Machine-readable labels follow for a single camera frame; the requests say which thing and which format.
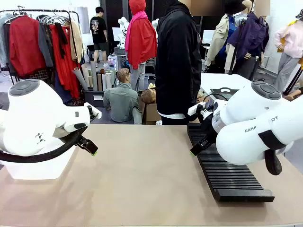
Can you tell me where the mannequin in beige trench coat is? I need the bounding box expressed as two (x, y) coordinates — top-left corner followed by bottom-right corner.
(205, 0), (240, 74)

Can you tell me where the red dress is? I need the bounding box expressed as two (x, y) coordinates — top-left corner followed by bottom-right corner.
(48, 23), (81, 100)

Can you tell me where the seated mannequin in grey shirt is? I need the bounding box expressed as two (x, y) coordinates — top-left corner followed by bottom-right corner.
(103, 68), (143, 125)

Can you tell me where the white table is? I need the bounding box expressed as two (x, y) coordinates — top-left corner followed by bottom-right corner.
(200, 72), (255, 105)

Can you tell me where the red jacket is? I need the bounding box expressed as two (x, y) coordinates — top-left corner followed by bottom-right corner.
(9, 15), (47, 78)

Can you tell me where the mannequin in red hooded coat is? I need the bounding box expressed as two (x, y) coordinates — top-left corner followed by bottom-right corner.
(125, 0), (158, 92)

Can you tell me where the black hat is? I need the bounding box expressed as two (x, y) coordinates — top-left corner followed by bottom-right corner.
(224, 0), (247, 15)

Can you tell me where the dark grey jacket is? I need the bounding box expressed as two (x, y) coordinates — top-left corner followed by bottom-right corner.
(37, 15), (55, 69)

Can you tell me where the person in black t-shirt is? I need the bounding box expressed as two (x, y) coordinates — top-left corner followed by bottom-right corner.
(89, 6), (108, 69)

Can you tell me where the brown mannequin head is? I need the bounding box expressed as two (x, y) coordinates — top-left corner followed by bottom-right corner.
(141, 88), (157, 104)

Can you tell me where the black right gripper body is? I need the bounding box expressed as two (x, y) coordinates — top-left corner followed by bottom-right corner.
(197, 107), (217, 144)

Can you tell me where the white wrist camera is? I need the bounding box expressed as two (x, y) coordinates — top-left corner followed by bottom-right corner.
(85, 102), (103, 122)
(188, 103), (206, 116)

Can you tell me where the clear plastic storage box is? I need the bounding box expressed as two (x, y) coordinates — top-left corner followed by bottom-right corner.
(4, 139), (76, 180)

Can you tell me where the white display panel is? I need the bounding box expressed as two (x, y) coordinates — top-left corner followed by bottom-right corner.
(202, 29), (216, 44)

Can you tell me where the black scarf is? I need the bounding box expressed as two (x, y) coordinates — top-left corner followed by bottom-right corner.
(54, 22), (69, 60)

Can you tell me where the black metal clothes rack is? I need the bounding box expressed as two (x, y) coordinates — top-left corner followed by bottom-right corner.
(0, 9), (80, 71)

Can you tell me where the brown paper roll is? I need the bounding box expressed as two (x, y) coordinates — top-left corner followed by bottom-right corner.
(97, 68), (106, 92)

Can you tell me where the brown cardboard box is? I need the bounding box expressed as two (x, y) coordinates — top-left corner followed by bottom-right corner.
(138, 96), (161, 125)

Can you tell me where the black slotted PCB rack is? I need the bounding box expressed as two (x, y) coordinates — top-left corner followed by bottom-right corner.
(187, 122), (275, 203)

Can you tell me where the beige paper roll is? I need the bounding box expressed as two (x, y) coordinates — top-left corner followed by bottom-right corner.
(81, 63), (92, 88)

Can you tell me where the person in black jacket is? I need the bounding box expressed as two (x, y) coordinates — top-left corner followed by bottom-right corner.
(155, 0), (203, 125)

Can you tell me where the mannequin in purple jacket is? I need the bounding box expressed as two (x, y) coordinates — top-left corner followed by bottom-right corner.
(227, 11), (270, 81)

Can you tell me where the black storage bin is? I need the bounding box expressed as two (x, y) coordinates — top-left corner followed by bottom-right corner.
(82, 89), (105, 107)

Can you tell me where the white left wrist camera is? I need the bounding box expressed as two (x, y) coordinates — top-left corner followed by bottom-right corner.
(85, 102), (103, 122)

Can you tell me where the beige garment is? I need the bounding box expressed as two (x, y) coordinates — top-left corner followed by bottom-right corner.
(70, 20), (83, 64)

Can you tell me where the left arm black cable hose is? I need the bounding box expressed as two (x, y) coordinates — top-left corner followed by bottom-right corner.
(0, 126), (89, 164)

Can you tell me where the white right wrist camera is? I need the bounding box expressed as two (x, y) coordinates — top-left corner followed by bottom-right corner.
(188, 103), (206, 116)

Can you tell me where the mannequin in pink hoodie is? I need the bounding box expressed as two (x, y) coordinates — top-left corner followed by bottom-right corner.
(274, 20), (303, 94)

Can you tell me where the tall grey paper roll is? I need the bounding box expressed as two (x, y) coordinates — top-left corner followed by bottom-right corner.
(89, 61), (98, 92)

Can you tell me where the grey wall poster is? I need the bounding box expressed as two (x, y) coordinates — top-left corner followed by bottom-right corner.
(77, 6), (90, 35)

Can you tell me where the light grey garment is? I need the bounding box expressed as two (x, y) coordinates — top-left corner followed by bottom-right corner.
(0, 13), (11, 69)

